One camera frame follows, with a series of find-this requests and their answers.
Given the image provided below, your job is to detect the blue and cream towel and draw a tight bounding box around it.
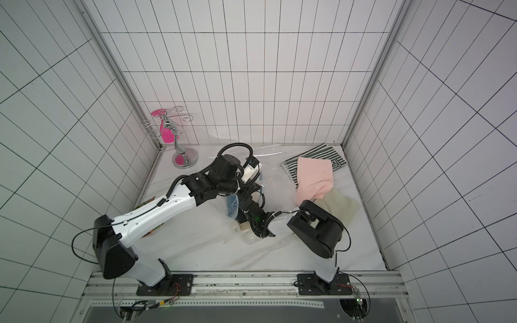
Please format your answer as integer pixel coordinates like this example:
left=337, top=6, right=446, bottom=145
left=221, top=174, right=268, bottom=238

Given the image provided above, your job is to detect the clear plastic vacuum bag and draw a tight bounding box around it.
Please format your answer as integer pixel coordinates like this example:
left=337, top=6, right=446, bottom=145
left=153, top=143, right=308, bottom=259

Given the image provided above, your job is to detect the pink towel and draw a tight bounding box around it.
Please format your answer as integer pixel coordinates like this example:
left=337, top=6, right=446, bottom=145
left=295, top=157, right=334, bottom=205

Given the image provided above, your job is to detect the light green towel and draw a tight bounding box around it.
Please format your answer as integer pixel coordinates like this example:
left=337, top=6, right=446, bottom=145
left=315, top=188, right=359, bottom=227

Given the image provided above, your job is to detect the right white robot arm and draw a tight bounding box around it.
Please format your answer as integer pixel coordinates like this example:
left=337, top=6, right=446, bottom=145
left=236, top=191, right=347, bottom=259

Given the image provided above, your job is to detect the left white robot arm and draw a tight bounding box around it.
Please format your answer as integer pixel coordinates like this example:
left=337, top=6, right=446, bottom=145
left=92, top=155, right=261, bottom=287

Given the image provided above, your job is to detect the green striped Doraemon towel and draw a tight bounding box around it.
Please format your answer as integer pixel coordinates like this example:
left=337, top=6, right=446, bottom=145
left=279, top=143, right=347, bottom=188

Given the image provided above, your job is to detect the chrome cup holder stand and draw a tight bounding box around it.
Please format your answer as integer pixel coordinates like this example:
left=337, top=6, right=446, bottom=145
left=140, top=106, right=199, bottom=169

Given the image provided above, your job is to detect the pink plastic cup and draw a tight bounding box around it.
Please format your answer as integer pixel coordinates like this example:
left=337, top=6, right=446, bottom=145
left=151, top=109, right=176, bottom=144

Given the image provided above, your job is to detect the colourful snack packet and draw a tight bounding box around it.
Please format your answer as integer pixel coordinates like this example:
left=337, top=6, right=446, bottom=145
left=127, top=196, right=168, bottom=240

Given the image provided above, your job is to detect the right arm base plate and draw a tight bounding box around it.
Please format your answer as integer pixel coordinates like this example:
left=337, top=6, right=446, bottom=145
left=294, top=273, right=353, bottom=296

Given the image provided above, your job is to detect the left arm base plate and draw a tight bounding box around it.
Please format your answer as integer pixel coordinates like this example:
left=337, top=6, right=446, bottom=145
left=136, top=274, right=195, bottom=297

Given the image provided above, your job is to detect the aluminium mounting rail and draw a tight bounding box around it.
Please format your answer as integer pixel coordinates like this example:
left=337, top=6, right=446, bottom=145
left=82, top=271, right=409, bottom=300

